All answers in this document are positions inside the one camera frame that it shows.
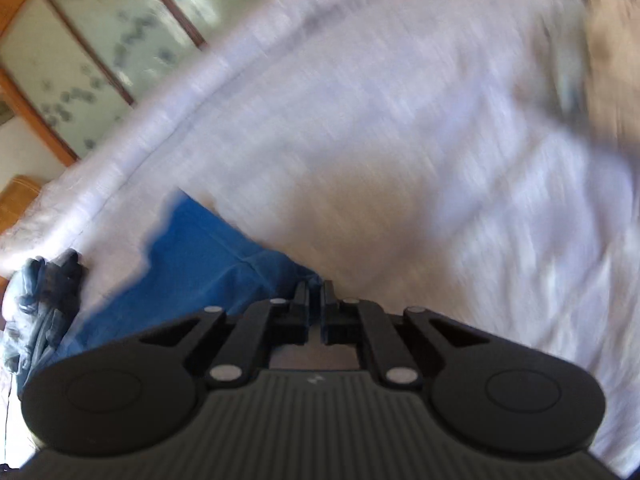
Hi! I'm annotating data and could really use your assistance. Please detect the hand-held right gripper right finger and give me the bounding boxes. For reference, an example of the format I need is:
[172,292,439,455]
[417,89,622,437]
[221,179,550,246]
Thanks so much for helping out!
[320,280,491,390]

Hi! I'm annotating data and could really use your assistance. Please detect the blue pants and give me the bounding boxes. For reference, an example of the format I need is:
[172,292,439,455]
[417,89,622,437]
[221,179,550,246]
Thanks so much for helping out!
[17,187,326,396]

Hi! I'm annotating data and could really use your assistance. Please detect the grey garment with striped cuff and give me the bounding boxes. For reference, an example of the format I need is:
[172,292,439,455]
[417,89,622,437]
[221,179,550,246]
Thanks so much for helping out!
[0,305,36,376]

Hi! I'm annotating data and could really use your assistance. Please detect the floral glass wall panel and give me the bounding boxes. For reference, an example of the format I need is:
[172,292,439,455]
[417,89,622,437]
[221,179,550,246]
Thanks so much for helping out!
[0,0,301,167]

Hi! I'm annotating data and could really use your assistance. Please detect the navy striped garment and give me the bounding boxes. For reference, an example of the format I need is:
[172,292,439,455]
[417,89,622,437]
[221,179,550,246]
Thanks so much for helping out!
[15,249,87,366]

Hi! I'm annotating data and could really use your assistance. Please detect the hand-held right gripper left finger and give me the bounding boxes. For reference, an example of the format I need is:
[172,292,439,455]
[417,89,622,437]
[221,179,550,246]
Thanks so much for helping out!
[140,280,311,391]

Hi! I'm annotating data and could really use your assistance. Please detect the wooden headboard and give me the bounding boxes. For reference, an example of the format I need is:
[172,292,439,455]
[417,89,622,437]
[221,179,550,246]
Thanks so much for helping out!
[0,174,42,236]

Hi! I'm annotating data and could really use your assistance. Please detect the grey folded garment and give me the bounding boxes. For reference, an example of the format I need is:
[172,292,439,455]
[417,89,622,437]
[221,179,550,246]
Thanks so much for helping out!
[545,5,640,161]

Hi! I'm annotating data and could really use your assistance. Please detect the rolled lilac duvet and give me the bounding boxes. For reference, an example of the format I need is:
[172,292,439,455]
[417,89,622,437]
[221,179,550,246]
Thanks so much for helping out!
[0,0,451,281]

